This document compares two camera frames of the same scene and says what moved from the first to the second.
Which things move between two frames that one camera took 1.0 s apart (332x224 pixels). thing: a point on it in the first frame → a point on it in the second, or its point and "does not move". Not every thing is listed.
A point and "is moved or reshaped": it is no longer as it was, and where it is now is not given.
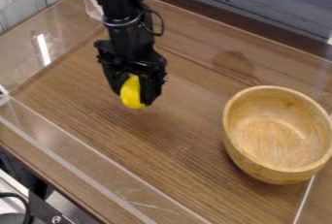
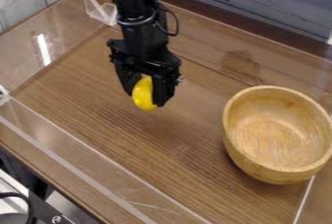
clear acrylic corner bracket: (92, 7) does not move
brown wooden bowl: (277, 133) does not move
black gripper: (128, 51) → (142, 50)
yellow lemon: (131, 93) is moved or reshaped
